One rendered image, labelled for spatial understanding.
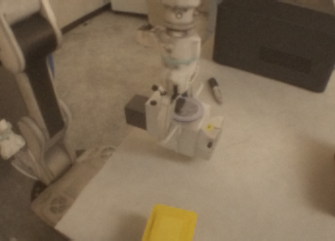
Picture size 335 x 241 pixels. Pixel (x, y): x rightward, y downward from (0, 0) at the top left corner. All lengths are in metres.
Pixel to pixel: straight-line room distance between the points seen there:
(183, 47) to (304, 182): 0.47
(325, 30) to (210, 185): 0.65
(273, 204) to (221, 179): 0.15
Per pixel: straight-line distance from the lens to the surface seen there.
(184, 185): 0.66
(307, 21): 0.99
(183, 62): 0.53
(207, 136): 0.60
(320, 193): 0.75
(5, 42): 0.89
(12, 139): 1.00
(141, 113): 0.66
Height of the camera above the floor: 1.45
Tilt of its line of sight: 43 degrees down
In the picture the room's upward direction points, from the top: straight up
